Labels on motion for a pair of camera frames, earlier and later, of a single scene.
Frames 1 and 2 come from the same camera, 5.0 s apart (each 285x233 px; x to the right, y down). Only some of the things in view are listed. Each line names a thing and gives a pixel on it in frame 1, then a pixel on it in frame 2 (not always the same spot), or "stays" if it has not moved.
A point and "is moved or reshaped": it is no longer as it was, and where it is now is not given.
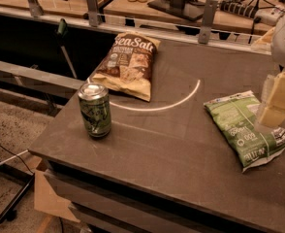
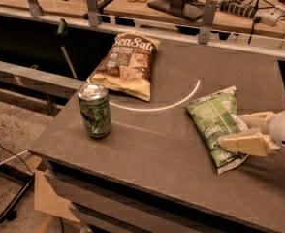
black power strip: [238, 8] stays
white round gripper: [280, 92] → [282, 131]
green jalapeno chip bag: [234, 117] is moved or reshaped
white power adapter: [268, 16] stays
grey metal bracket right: [208, 20] stays
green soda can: [94, 102] stays
